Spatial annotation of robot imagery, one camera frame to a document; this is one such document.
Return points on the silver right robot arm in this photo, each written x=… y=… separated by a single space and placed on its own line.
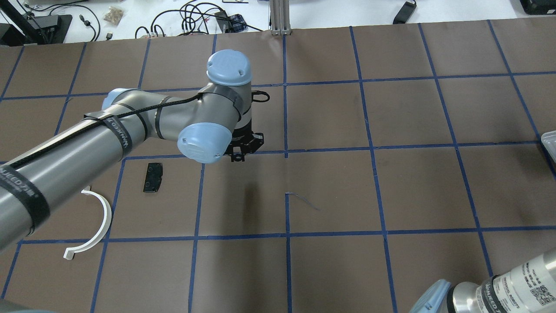
x=528 y=288

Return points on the white curved plastic bracket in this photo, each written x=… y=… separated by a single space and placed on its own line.
x=69 y=252

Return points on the clear plastic tray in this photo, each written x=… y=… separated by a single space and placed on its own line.
x=548 y=140

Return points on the bag of small parts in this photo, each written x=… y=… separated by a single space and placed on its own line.
x=114 y=17

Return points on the black power adapter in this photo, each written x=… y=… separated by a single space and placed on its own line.
x=405 y=12

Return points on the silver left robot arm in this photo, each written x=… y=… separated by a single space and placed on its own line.
x=215 y=122

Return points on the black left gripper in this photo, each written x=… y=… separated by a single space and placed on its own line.
x=241 y=133

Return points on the black brake pad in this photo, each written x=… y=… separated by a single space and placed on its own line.
x=153 y=177

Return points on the aluminium frame post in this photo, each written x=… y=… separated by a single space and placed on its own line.
x=280 y=24

